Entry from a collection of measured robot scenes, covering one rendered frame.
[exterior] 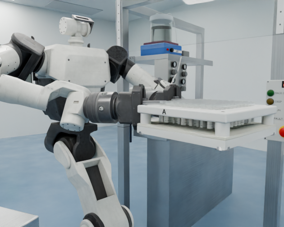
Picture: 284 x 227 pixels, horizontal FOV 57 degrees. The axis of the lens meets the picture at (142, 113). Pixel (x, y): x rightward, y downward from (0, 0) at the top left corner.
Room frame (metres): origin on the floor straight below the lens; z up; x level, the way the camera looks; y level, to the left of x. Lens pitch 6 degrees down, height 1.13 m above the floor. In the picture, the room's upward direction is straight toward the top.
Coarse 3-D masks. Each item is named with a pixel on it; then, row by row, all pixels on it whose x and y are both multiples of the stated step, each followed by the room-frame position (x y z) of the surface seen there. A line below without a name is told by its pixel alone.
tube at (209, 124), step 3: (210, 105) 0.54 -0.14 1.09; (213, 105) 0.55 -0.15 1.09; (210, 108) 0.54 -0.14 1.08; (213, 108) 0.55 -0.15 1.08; (207, 123) 0.55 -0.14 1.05; (210, 123) 0.54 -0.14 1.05; (207, 126) 0.55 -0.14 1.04; (210, 126) 0.54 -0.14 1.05; (207, 129) 0.55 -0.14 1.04; (210, 129) 0.54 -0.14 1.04
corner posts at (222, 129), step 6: (144, 114) 0.64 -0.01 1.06; (150, 114) 0.65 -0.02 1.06; (270, 114) 0.63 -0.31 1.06; (144, 120) 0.64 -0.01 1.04; (150, 120) 0.65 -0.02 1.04; (264, 120) 0.64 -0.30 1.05; (270, 120) 0.63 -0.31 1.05; (216, 126) 0.49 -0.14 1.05; (222, 126) 0.49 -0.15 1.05; (228, 126) 0.49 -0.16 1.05; (216, 132) 0.49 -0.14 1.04; (222, 132) 0.49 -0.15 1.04; (228, 132) 0.49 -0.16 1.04
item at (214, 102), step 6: (186, 102) 0.61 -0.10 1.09; (192, 102) 0.62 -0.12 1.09; (198, 102) 0.62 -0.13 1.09; (204, 102) 0.62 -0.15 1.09; (210, 102) 0.62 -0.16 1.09; (216, 102) 0.62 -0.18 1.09; (222, 102) 0.61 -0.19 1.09; (228, 102) 0.63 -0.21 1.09; (234, 102) 0.62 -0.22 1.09; (192, 126) 0.60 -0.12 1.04
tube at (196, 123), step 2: (194, 104) 0.57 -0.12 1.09; (196, 104) 0.57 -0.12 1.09; (198, 104) 0.57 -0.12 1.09; (194, 106) 0.57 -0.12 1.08; (196, 106) 0.57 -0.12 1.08; (198, 106) 0.57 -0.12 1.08; (194, 120) 0.57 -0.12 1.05; (196, 120) 0.57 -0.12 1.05; (198, 120) 0.57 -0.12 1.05; (194, 122) 0.57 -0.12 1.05; (196, 122) 0.57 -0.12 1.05; (198, 122) 0.57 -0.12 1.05; (194, 124) 0.57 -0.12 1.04; (196, 124) 0.57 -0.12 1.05; (198, 124) 0.57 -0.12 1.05; (194, 126) 0.57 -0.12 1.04; (196, 126) 0.57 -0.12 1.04; (198, 126) 0.57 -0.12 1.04; (194, 128) 0.57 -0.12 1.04; (196, 128) 0.57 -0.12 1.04; (198, 128) 0.57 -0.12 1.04
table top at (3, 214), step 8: (0, 208) 0.48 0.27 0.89; (0, 216) 0.45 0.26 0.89; (8, 216) 0.45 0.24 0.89; (16, 216) 0.45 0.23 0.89; (24, 216) 0.45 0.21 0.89; (32, 216) 0.45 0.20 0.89; (0, 224) 0.43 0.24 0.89; (8, 224) 0.43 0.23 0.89; (16, 224) 0.43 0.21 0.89; (24, 224) 0.43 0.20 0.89; (32, 224) 0.44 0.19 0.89
